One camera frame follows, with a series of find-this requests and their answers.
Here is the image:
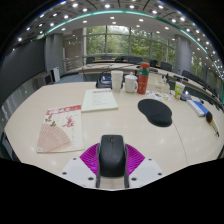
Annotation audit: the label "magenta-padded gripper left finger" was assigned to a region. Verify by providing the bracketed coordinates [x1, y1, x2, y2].
[59, 143, 102, 190]

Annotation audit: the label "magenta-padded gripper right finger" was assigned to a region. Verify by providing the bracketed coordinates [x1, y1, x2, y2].
[123, 143, 165, 190]

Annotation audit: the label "black computer mouse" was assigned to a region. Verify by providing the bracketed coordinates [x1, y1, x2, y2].
[98, 134, 127, 179]

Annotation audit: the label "black mouse pad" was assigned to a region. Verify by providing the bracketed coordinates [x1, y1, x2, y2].
[137, 98, 174, 128]

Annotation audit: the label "magazine with fan print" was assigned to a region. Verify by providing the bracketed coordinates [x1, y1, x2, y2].
[36, 104, 85, 154]

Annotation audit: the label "white paper booklet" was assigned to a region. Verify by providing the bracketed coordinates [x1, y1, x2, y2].
[81, 88, 119, 113]

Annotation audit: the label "colourful sticker sheet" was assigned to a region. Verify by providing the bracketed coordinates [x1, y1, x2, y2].
[145, 90, 174, 103]

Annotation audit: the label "white lidded mug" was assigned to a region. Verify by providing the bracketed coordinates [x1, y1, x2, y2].
[124, 72, 139, 94]

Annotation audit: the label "white organizer box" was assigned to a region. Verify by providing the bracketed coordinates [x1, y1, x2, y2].
[148, 73, 171, 94]

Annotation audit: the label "red bottle with green band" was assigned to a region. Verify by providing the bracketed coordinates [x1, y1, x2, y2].
[136, 61, 151, 95]

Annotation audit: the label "stack of white paper cups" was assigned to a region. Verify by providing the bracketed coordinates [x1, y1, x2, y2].
[110, 69, 124, 94]

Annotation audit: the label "blue and white book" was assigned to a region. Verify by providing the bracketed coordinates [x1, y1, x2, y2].
[186, 99, 210, 118]

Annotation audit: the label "green printed paper cup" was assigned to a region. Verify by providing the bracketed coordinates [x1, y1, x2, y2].
[173, 81, 186, 100]

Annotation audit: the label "yellow and black microphone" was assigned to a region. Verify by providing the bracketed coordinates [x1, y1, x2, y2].
[205, 111, 221, 138]

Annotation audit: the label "grey box cabinet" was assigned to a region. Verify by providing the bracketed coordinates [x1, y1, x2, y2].
[35, 74, 53, 90]

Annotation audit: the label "white standing appliance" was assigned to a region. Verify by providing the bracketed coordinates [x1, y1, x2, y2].
[49, 66, 61, 84]

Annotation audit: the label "dark office chairs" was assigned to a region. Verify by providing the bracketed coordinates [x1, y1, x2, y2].
[85, 54, 216, 96]

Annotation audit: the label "ceiling lights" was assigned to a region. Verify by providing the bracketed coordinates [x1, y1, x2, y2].
[11, 0, 224, 78]

